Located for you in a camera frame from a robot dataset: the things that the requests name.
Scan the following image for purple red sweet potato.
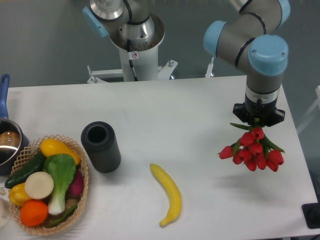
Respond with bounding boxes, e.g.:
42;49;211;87
68;169;84;197

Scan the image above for orange fruit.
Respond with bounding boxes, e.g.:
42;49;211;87
20;199;49;227

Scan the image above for green chili pepper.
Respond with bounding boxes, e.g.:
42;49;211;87
46;204;78;228

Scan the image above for black cable on pedestal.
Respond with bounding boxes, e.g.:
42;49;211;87
126;39;139;82

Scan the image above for yellow banana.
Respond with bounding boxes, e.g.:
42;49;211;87
149;163;183;228

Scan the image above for red tulip bouquet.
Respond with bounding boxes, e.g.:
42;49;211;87
217;122;285;172

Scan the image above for black device at edge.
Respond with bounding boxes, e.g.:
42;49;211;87
301;202;320;229

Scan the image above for green bok choy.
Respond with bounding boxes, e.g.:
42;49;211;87
43;153;76;215

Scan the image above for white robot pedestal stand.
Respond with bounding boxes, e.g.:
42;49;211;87
87;46;178;84

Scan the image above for yellow bell pepper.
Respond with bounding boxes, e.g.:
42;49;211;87
8;183;32;207

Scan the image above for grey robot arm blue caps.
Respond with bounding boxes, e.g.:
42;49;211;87
203;0;291;127

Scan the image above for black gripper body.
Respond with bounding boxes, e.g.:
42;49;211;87
232;98;286;127

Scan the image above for green cucumber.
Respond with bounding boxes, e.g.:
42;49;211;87
4;151;47;189

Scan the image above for blue handled steel saucepan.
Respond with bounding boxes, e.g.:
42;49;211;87
0;74;29;176

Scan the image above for woven wicker basket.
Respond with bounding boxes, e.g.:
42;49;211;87
9;134;89;237

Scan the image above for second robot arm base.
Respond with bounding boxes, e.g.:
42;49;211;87
82;0;165;52

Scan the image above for yellow squash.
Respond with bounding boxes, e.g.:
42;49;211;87
40;138;81;166

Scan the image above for white round radish slice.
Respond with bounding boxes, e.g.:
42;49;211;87
24;171;54;200

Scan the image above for dark grey ribbed vase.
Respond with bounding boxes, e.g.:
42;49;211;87
80;121;121;174

